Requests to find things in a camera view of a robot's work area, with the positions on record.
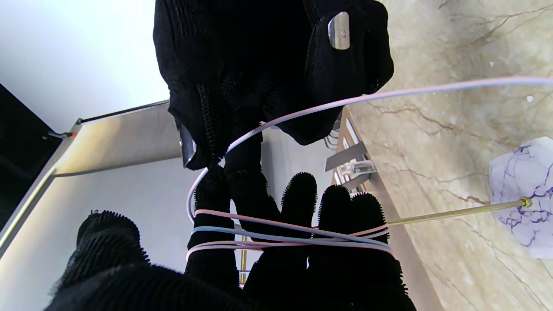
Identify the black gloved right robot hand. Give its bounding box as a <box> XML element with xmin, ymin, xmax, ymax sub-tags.
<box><xmin>153</xmin><ymin>0</ymin><xmax>394</xmax><ymax>234</ymax></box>

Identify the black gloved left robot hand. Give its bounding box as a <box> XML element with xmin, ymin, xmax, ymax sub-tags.
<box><xmin>43</xmin><ymin>166</ymin><xmax>417</xmax><ymax>311</ymax></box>

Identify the pink white wired earphone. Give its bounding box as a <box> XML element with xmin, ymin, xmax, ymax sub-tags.
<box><xmin>186</xmin><ymin>77</ymin><xmax>553</xmax><ymax>262</ymax></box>

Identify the clear acrylic name stand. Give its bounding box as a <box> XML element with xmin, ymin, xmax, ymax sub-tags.
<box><xmin>337</xmin><ymin>160</ymin><xmax>376</xmax><ymax>184</ymax></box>

